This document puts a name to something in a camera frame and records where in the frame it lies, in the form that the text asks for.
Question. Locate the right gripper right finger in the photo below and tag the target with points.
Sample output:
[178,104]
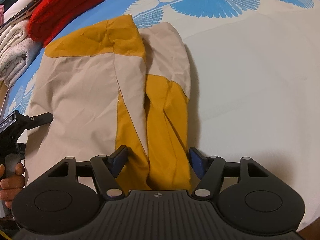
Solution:
[211,171]

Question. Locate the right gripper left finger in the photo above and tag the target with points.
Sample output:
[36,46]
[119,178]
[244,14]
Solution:
[104,170]

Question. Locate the beige and mustard jacket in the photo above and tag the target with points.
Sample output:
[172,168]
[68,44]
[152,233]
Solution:
[112,84]

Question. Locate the left hand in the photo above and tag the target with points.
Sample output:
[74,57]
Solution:
[12,185]

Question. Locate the wooden bed headboard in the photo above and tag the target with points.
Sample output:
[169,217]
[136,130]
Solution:
[4,91]

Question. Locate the white folded blanket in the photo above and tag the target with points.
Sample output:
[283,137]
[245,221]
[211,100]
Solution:
[18,51]

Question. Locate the blue patterned bed sheet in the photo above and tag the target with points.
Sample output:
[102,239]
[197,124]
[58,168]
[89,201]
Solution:
[254,68]

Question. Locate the red folded blanket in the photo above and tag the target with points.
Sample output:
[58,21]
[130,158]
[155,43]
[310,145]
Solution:
[51,16]

